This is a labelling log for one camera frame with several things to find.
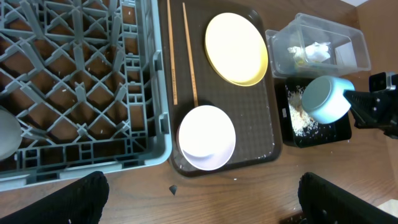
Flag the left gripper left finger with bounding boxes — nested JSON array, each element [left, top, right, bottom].
[[1, 171, 109, 224]]

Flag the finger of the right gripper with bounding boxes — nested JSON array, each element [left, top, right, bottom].
[[343, 90, 378, 117]]

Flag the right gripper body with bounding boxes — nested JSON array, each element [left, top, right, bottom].
[[354, 90, 397, 139]]

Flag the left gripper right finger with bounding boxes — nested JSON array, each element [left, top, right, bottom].
[[298, 172, 397, 224]]

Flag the light blue bowl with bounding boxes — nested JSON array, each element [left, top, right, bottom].
[[302, 75, 355, 124]]

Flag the rice food scraps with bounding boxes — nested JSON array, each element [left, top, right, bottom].
[[287, 85, 318, 137]]

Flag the white napkin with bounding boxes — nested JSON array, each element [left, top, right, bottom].
[[287, 42, 330, 63]]

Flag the white cup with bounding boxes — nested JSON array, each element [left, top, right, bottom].
[[1, 110, 22, 160]]

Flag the white pink bowl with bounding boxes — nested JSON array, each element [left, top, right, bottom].
[[176, 105, 236, 171]]

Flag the wooden chopstick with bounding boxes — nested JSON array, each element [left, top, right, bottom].
[[167, 0, 178, 105], [182, 2, 198, 107]]

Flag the black rectangular tray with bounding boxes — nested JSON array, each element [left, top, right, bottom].
[[274, 78, 352, 148]]

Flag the clear plastic bin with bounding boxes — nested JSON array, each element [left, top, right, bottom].
[[266, 13, 371, 78]]

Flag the small black triangle marker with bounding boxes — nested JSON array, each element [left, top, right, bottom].
[[169, 185, 178, 195]]

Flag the grey plastic dish rack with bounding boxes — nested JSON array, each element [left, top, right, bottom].
[[1, 0, 172, 191]]

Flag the dark brown serving tray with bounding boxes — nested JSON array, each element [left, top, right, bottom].
[[158, 1, 282, 178]]

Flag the yellow round plate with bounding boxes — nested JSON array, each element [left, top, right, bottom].
[[205, 12, 269, 86]]

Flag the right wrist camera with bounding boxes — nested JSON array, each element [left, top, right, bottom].
[[369, 72, 397, 92]]

